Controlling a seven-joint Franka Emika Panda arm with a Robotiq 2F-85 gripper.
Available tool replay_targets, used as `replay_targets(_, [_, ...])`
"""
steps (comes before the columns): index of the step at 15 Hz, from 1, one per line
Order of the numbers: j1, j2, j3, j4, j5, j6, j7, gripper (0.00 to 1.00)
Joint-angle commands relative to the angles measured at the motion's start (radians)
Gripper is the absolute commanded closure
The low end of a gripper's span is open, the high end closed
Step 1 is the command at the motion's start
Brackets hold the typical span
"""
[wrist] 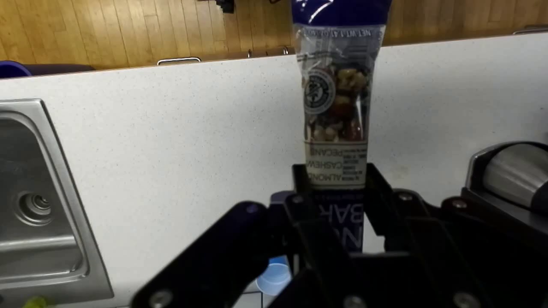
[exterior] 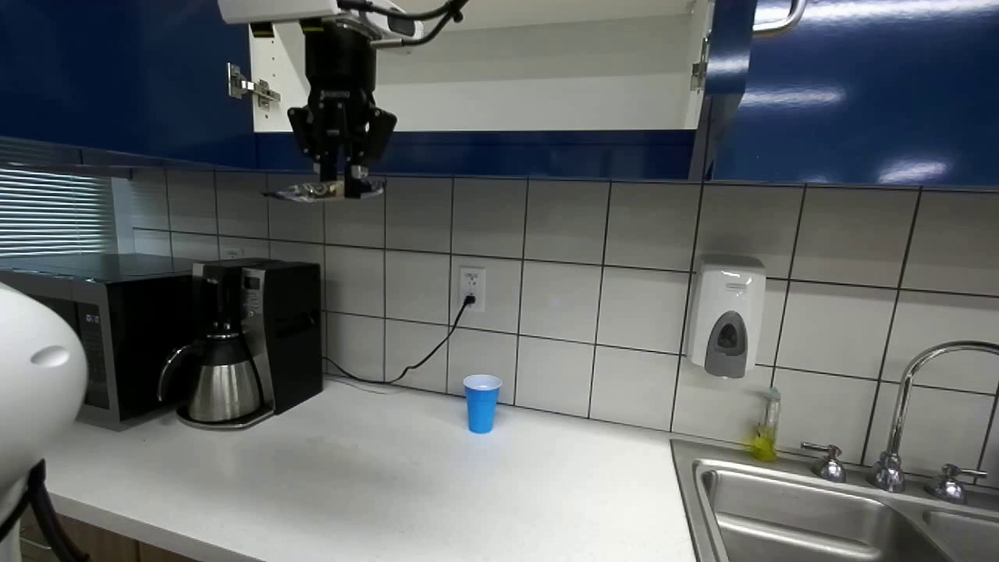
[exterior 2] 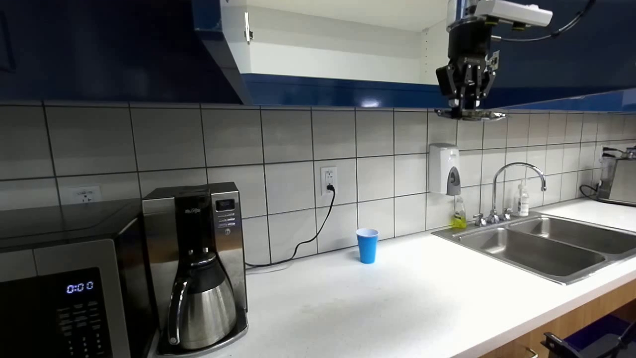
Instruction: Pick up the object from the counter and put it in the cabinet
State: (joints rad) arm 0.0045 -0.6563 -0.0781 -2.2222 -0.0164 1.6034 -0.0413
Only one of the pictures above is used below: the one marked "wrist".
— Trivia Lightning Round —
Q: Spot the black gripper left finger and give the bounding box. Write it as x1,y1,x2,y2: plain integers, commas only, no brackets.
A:
129,162,366,308

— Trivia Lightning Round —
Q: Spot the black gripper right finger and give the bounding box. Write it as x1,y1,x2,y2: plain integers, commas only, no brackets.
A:
362,162,548,308

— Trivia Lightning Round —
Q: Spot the nut bar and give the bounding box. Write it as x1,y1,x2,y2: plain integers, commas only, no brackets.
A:
289,0,393,253

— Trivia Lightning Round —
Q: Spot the blue plastic cup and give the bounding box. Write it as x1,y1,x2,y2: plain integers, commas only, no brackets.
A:
254,255,294,297

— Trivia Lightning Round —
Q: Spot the black and steel coffee maker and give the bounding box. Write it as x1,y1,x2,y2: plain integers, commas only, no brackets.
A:
460,140,548,232

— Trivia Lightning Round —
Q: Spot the metal floor vent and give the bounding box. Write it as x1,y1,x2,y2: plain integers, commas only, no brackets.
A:
155,54,201,66

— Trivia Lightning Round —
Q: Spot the green dish soap bottle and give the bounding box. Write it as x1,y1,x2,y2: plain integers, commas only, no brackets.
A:
22,294,56,308

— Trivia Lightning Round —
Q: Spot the stainless steel double sink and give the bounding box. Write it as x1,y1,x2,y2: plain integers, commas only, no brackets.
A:
0,97,114,306

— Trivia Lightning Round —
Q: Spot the blue chair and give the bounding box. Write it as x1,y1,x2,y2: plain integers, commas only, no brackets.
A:
0,60,32,78

